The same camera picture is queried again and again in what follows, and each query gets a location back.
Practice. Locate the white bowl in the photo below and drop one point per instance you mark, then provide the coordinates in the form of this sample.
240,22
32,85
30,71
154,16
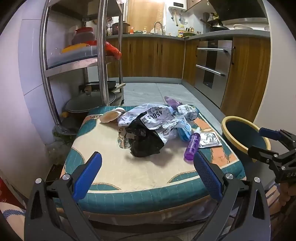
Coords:
242,26

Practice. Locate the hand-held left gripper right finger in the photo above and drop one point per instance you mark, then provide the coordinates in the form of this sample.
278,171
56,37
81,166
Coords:
207,173

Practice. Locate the plastic storage box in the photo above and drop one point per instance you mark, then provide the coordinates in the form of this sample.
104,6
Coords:
69,56

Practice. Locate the small soap bottle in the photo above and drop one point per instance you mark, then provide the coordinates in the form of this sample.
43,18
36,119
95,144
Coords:
145,30

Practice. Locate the person's right hand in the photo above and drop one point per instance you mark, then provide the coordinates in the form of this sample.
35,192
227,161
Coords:
286,195

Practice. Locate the grey mailing bag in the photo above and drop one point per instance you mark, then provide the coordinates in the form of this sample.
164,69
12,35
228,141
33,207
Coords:
157,115

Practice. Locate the grey kitchen countertop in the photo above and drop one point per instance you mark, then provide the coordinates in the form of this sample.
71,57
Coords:
161,36

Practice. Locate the silver blister pack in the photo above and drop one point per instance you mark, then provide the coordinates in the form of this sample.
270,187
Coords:
209,139

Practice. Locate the red plastic bag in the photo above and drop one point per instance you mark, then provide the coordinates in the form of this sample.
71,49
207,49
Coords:
113,49

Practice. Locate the wooden kitchen cabinets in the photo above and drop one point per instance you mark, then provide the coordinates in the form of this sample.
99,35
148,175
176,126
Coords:
143,58

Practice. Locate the dark rice cooker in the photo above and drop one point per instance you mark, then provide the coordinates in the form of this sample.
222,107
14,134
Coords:
119,29

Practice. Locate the stainless built-in oven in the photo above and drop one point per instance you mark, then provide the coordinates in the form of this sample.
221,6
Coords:
211,69

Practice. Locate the white water heater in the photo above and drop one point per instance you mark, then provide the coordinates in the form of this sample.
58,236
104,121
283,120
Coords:
177,5

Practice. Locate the dark wok lid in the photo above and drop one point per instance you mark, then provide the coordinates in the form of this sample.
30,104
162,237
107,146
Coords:
87,103

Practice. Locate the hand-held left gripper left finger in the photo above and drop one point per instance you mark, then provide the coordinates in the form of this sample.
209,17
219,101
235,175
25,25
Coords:
90,176

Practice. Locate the yellow-rimmed teal waste bin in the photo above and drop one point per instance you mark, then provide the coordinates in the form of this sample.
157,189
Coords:
242,134

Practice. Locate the red-lidded jar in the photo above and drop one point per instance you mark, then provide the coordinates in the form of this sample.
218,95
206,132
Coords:
83,37

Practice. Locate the chrome faucet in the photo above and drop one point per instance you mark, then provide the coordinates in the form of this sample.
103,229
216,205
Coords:
159,24

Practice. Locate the steel shelf rack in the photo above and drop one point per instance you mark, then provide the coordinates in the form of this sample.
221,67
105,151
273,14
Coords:
103,58

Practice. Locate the black frying pan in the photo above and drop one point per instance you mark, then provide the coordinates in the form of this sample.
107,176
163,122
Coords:
104,84

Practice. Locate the black wok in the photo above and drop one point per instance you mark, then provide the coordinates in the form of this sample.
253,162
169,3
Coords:
217,27

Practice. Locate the yellow oil bottle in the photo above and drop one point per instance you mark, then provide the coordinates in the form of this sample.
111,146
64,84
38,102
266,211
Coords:
181,32

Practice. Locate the black plastic bag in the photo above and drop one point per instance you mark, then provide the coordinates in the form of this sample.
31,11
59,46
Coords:
143,143

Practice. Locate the purple spray bottle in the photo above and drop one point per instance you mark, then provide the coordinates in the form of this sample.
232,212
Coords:
193,144

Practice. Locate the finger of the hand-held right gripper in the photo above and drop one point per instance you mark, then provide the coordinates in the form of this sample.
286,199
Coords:
260,151
268,133

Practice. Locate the striped white cloth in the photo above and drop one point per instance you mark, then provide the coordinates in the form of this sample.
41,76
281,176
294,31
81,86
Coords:
10,215

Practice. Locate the teal and cream quilted cloth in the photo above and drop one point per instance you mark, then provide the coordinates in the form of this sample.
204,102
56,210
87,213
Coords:
111,169

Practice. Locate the blue face mask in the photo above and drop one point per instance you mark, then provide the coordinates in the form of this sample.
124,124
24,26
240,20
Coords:
183,134

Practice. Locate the purple plastic wrapper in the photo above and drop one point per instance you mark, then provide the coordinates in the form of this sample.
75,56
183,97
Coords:
172,102

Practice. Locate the black range hood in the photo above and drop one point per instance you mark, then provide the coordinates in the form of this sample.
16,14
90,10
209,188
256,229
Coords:
238,9

